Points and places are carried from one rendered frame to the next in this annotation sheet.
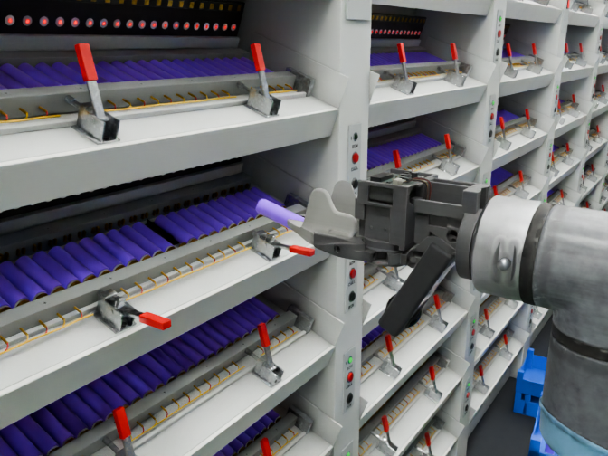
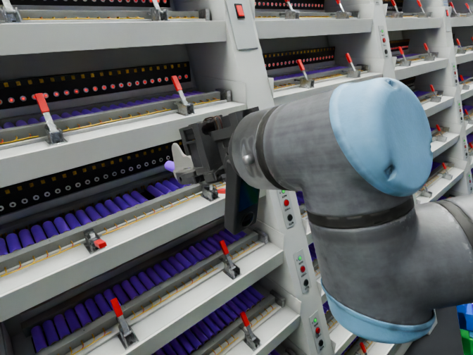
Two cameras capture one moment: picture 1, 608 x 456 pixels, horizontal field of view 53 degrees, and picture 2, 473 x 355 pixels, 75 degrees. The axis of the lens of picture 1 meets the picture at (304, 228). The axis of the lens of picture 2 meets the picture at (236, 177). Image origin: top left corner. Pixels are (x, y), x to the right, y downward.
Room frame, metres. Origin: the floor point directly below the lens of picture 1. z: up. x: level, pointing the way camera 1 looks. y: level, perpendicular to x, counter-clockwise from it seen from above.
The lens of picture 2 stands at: (0.19, -0.26, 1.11)
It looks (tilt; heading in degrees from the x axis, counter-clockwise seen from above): 9 degrees down; 20
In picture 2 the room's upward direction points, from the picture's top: 15 degrees counter-clockwise
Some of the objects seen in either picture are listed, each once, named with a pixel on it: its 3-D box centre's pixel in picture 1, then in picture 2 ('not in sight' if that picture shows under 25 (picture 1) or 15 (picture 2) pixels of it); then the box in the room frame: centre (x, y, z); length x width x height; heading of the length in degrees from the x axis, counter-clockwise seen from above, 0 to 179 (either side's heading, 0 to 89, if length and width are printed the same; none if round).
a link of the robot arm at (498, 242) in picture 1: (506, 248); (270, 150); (0.52, -0.18, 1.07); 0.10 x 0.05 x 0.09; 145
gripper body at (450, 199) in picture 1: (422, 223); (228, 149); (0.57, -0.11, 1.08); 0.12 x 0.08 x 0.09; 55
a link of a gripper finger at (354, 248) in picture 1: (356, 242); (196, 173); (0.59, -0.05, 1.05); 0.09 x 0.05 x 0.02; 60
